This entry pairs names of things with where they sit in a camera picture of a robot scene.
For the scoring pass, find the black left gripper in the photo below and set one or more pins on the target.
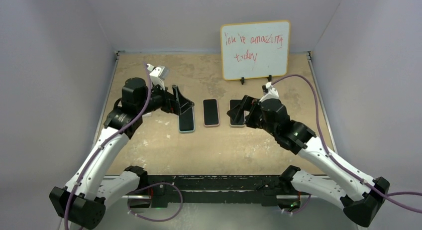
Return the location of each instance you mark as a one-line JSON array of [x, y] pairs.
[[169, 100]]

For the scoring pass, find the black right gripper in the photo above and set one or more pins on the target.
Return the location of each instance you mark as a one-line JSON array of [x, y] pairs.
[[249, 118]]

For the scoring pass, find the pink phone case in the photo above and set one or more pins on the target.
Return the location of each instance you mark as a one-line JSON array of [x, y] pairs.
[[211, 126]]

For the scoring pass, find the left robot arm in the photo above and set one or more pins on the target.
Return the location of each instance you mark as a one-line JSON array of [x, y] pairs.
[[83, 201]]

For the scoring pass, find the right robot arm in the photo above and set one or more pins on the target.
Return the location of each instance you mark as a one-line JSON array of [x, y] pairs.
[[356, 193]]

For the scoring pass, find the whiteboard with red writing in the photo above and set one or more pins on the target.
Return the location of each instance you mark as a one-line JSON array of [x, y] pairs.
[[254, 50]]

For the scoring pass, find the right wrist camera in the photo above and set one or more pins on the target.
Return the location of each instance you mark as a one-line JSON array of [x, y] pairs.
[[269, 92]]

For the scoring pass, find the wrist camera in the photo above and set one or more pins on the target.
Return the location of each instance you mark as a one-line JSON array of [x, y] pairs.
[[269, 92], [158, 74]]

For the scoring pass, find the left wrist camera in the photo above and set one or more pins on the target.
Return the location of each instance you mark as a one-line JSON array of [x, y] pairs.
[[158, 74]]

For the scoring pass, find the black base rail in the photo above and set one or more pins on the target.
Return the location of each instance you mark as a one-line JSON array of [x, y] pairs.
[[265, 190]]

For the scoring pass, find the aluminium frame rail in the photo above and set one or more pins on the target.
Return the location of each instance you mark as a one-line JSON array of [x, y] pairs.
[[317, 215]]

